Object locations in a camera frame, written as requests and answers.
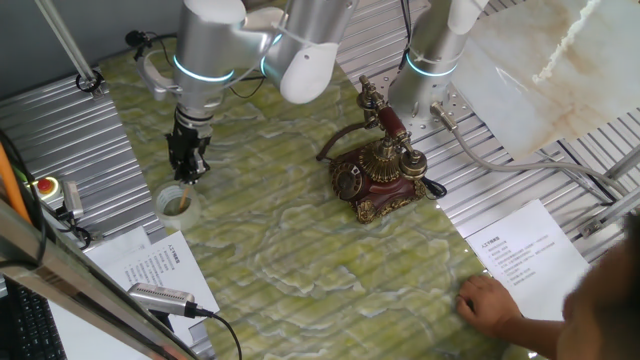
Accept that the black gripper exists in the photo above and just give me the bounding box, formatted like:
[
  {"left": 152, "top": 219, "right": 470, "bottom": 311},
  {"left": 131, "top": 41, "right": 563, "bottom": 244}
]
[{"left": 166, "top": 119, "right": 214, "bottom": 184}]

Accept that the person's bare forearm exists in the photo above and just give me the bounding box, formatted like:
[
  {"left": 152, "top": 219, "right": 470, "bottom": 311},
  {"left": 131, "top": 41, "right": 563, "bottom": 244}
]
[{"left": 499, "top": 312, "right": 566, "bottom": 359}]

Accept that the red gold phone handset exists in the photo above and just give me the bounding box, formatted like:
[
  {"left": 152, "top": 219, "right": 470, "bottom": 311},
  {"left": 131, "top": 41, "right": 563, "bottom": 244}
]
[{"left": 357, "top": 74, "right": 429, "bottom": 181}]

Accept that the person's bare hand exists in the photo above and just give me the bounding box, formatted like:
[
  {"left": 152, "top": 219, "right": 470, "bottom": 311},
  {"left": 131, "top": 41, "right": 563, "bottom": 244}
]
[{"left": 454, "top": 274, "right": 524, "bottom": 340}]

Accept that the clear tape roll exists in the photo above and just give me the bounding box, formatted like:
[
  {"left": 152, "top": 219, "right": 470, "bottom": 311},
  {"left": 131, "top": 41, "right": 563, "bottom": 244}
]
[{"left": 153, "top": 180, "right": 203, "bottom": 231}]

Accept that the printed white paper sheet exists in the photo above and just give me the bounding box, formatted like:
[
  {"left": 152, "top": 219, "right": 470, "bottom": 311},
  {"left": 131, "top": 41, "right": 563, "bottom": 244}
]
[
  {"left": 465, "top": 198, "right": 592, "bottom": 322},
  {"left": 106, "top": 230, "right": 221, "bottom": 346}
]

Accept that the green marble pattern mat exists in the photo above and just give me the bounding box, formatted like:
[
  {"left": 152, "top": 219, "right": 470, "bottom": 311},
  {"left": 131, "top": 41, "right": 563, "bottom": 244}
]
[{"left": 97, "top": 49, "right": 546, "bottom": 360}]

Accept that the small black microphone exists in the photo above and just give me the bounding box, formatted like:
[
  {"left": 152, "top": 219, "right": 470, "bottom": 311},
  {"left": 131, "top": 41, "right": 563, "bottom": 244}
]
[{"left": 124, "top": 29, "right": 151, "bottom": 51}]

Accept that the red emergency stop button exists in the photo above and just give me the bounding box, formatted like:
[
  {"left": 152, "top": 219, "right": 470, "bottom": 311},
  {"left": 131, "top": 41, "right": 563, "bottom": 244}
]
[{"left": 29, "top": 175, "right": 64, "bottom": 202}]

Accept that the slanted silver metal pole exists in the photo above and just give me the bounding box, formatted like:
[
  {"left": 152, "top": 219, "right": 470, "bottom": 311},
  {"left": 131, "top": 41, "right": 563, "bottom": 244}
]
[{"left": 34, "top": 0, "right": 104, "bottom": 97}]

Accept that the orange tube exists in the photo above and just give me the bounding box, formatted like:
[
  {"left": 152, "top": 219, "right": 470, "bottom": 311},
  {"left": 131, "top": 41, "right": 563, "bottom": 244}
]
[{"left": 0, "top": 142, "right": 32, "bottom": 225}]

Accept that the black computer keyboard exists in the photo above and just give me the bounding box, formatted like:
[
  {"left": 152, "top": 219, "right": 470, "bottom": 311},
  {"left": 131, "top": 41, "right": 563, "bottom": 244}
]
[{"left": 0, "top": 279, "right": 69, "bottom": 360}]

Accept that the white marble pattern sheet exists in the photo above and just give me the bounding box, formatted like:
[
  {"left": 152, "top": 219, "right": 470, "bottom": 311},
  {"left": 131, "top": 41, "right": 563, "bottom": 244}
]
[{"left": 449, "top": 0, "right": 640, "bottom": 162}]

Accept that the aluminium profile bar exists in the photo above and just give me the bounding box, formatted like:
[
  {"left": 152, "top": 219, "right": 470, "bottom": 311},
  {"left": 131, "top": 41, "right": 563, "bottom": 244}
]
[
  {"left": 578, "top": 187, "right": 640, "bottom": 240},
  {"left": 602, "top": 144, "right": 640, "bottom": 182}
]

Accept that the person's dark haired head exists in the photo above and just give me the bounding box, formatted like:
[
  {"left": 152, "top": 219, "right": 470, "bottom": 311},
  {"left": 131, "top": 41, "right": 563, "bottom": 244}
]
[{"left": 557, "top": 214, "right": 640, "bottom": 360}]

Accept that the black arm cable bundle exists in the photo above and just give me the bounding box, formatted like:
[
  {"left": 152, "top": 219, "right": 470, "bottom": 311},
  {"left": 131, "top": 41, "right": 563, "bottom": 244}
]
[{"left": 224, "top": 69, "right": 267, "bottom": 100}]

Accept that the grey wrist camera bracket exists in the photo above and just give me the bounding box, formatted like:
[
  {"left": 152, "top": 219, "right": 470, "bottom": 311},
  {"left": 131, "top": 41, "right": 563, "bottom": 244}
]
[{"left": 134, "top": 48, "right": 179, "bottom": 103}]

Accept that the black camera cable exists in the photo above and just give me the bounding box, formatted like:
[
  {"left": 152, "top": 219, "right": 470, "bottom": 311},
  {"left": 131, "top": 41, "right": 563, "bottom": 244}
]
[
  {"left": 52, "top": 207, "right": 94, "bottom": 250},
  {"left": 187, "top": 302, "right": 244, "bottom": 360}
]

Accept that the black ring on pole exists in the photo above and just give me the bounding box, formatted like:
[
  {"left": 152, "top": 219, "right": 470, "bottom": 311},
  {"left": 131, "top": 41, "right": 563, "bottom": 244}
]
[{"left": 75, "top": 69, "right": 105, "bottom": 94}]

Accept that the brown coiled handset cord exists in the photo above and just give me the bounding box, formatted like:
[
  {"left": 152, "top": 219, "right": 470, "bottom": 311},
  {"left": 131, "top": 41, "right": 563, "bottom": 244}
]
[{"left": 315, "top": 121, "right": 372, "bottom": 162}]

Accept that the thick black cable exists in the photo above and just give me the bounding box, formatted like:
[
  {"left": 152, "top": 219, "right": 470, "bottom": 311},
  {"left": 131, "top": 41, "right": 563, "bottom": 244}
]
[{"left": 0, "top": 128, "right": 49, "bottom": 269}]

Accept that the grey metal frame bar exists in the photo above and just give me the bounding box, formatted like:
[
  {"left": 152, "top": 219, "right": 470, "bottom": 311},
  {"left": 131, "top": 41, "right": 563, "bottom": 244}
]
[{"left": 0, "top": 199, "right": 201, "bottom": 360}]

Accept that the metal camera stand bracket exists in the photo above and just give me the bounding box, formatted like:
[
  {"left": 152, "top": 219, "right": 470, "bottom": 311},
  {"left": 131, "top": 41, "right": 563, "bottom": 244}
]
[{"left": 147, "top": 308, "right": 217, "bottom": 360}]

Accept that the black phone line cord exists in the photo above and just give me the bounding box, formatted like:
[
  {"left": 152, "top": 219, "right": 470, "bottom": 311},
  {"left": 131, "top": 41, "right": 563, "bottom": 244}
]
[{"left": 422, "top": 177, "right": 448, "bottom": 200}]

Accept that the black base cable bundle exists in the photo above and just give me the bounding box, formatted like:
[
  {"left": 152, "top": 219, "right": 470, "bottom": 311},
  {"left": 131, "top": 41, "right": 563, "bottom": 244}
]
[{"left": 397, "top": 0, "right": 414, "bottom": 71}]

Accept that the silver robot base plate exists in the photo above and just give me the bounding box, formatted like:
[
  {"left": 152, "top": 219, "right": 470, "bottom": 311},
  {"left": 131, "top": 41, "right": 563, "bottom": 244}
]
[{"left": 369, "top": 64, "right": 474, "bottom": 142}]

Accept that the grey robot base hose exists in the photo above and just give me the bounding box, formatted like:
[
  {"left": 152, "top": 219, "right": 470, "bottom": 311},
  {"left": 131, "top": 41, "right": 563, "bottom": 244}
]
[{"left": 430, "top": 101, "right": 631, "bottom": 199}]

